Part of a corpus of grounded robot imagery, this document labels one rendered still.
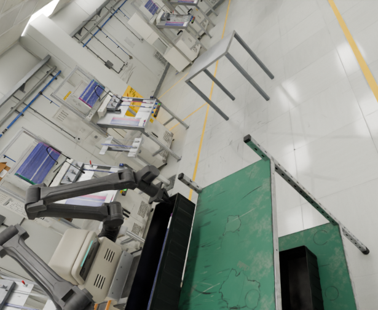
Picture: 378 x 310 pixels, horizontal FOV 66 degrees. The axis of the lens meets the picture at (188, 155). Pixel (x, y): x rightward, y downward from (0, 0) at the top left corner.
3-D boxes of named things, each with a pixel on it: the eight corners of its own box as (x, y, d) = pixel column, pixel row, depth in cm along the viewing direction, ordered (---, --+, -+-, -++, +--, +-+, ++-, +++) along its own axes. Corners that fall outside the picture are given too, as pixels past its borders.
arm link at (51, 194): (31, 192, 123) (29, 214, 116) (26, 184, 119) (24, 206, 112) (133, 171, 132) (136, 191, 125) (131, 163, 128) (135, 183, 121)
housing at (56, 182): (77, 166, 367) (73, 158, 357) (58, 198, 333) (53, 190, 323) (70, 166, 368) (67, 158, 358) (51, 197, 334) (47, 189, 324)
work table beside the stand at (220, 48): (269, 99, 346) (225, 51, 313) (226, 120, 396) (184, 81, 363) (274, 76, 371) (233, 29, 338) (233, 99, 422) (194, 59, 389)
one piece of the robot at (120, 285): (134, 320, 140) (97, 304, 131) (149, 265, 159) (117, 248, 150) (155, 318, 131) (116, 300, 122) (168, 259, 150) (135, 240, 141)
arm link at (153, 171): (120, 171, 128) (123, 187, 123) (136, 155, 124) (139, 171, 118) (141, 178, 136) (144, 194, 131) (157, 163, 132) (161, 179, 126)
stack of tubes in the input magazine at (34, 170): (61, 153, 351) (40, 140, 340) (39, 186, 316) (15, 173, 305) (56, 157, 358) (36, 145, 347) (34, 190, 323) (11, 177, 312)
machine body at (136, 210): (155, 205, 402) (120, 181, 377) (142, 252, 354) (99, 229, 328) (129, 219, 441) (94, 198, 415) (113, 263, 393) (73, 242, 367)
